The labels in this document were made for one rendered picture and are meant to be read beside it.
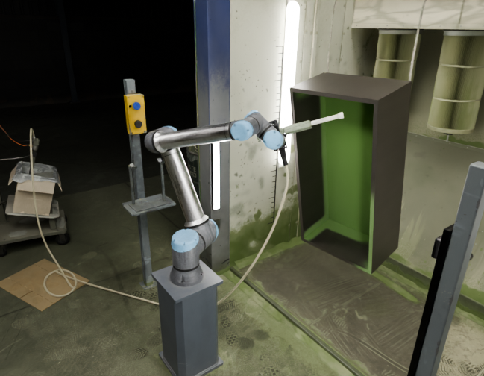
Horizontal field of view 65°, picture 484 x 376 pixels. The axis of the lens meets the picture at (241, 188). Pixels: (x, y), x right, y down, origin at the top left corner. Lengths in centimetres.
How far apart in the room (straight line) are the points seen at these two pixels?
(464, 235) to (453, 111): 211
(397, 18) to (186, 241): 235
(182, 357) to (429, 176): 248
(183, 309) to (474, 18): 259
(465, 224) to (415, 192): 242
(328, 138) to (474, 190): 178
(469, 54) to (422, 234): 141
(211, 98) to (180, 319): 147
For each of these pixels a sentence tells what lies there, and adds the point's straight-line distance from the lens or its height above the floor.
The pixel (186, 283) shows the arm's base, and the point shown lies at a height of 66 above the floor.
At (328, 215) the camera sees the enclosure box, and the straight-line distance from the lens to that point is 321.
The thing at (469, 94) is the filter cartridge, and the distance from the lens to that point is 327.
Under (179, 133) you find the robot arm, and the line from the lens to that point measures 193.
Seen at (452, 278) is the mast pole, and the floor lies 129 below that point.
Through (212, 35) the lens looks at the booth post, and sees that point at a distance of 273.
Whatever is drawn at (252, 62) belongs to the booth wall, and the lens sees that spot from 293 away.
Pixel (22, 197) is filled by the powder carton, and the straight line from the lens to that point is 391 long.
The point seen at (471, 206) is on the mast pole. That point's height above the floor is 153.
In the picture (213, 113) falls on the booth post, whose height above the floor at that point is 140.
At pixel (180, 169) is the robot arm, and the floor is 123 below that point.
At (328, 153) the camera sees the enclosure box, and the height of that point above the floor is 112.
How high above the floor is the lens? 197
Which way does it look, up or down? 23 degrees down
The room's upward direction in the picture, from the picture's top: 1 degrees clockwise
